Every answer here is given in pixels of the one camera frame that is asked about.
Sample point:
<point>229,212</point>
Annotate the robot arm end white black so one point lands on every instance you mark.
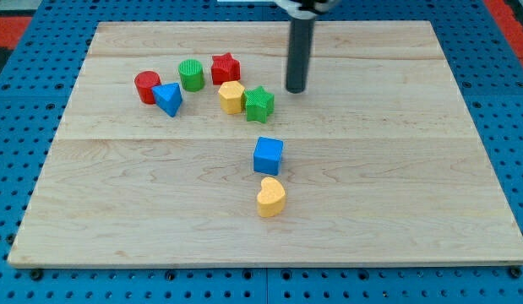
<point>306,9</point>

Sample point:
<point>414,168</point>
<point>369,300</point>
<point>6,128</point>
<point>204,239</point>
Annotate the green star block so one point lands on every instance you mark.
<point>259,104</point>

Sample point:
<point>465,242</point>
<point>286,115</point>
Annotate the yellow hexagon block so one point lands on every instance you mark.
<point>231,97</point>

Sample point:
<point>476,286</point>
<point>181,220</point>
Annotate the red star block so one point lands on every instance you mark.
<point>225,68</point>

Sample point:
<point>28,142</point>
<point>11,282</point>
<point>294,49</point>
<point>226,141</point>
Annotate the blue cube block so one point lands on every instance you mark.
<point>267,156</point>

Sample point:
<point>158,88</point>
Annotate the yellow heart block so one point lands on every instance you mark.
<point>271,199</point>

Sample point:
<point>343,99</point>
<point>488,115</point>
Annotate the wooden board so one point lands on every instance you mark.
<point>180,148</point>

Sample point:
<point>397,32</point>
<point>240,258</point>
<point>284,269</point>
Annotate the green cylinder block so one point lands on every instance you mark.
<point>191,74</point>

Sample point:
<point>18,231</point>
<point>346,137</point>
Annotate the blue triangle block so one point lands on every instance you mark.
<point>168,97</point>

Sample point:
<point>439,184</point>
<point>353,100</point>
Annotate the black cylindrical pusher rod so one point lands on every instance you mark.
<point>298,55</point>

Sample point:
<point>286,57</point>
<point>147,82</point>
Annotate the red cylinder block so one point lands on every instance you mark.
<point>144,82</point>

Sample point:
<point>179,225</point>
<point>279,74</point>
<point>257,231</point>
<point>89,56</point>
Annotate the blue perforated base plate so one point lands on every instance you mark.
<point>485,50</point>

